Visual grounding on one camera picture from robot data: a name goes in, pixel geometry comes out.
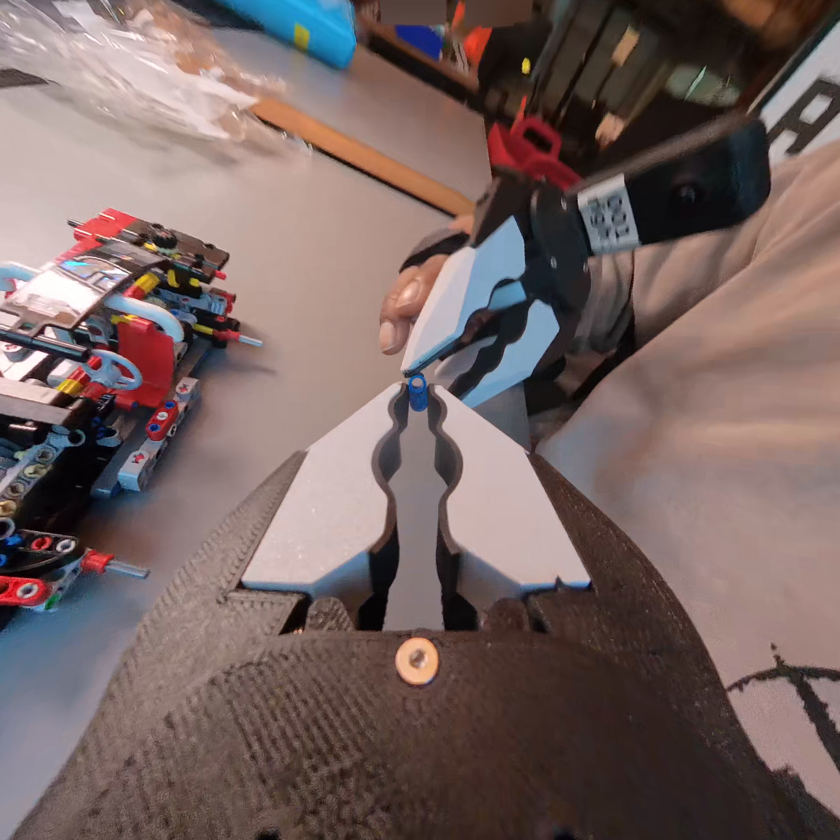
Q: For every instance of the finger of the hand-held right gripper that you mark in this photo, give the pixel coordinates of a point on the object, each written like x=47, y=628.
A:
x=525, y=354
x=472, y=282

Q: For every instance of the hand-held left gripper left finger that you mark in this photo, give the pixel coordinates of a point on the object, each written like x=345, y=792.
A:
x=315, y=525

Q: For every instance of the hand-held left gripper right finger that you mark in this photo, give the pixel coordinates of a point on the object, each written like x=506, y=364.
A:
x=512, y=525

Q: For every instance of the short blue lego pin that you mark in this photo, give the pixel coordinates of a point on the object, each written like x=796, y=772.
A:
x=418, y=397

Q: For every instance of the person's right forearm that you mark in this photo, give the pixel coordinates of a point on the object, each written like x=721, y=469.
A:
x=689, y=282

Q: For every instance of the partly built lego car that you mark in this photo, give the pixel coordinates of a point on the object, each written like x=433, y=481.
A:
x=131, y=341

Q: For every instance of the person's right hand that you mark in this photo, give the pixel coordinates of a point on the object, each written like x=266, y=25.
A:
x=403, y=308

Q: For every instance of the red plastic crate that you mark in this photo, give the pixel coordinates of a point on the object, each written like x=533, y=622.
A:
x=525, y=154

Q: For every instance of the black framed marker sign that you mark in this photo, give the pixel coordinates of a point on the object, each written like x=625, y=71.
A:
x=807, y=111

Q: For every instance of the orange triangular object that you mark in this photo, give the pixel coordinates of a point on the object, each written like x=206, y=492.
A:
x=478, y=46

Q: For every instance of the small blue bin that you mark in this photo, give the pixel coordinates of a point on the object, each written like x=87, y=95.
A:
x=420, y=43

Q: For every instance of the light blue padded package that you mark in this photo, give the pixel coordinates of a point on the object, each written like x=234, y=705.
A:
x=308, y=26

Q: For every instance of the clear plastic bags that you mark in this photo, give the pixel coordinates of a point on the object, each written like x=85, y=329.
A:
x=131, y=79

